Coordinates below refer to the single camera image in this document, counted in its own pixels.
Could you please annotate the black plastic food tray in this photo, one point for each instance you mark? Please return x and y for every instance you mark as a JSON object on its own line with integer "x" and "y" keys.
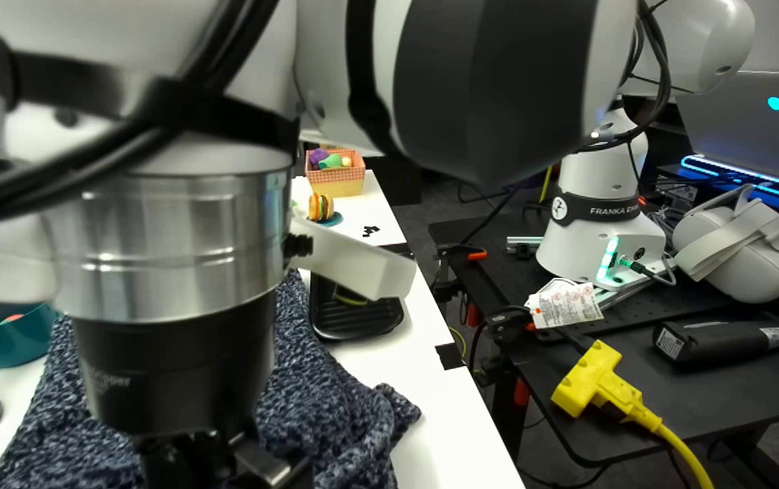
{"x": 352, "y": 321}

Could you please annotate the dark blue knit blanket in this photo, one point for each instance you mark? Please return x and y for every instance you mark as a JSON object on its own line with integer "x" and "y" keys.
{"x": 335, "y": 417}

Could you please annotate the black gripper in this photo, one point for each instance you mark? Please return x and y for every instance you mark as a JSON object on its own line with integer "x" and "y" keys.
{"x": 216, "y": 465}

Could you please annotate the white red printed packet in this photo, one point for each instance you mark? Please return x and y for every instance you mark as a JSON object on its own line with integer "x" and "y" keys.
{"x": 565, "y": 303}

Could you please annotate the white printed camera mount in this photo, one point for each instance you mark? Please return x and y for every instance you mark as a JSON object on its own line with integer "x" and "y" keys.
{"x": 363, "y": 263}

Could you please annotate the small teal plate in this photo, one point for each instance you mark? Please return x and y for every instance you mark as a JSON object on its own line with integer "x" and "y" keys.
{"x": 338, "y": 218}

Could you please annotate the white VR headset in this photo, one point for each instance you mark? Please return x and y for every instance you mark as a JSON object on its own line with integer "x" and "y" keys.
{"x": 751, "y": 263}

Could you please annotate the black side table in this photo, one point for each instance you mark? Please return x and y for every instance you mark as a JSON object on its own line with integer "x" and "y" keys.
{"x": 732, "y": 404}

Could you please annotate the felt toy burger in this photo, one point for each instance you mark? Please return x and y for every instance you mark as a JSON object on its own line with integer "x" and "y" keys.
{"x": 319, "y": 208}

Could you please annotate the black power box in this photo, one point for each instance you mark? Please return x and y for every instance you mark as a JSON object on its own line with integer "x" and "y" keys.
{"x": 724, "y": 341}

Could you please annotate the grey laptop with blue light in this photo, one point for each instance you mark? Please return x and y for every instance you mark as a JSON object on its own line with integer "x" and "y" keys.
{"x": 751, "y": 125}

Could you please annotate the white black Franka arm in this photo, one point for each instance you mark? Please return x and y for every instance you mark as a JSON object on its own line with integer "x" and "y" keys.
{"x": 498, "y": 83}

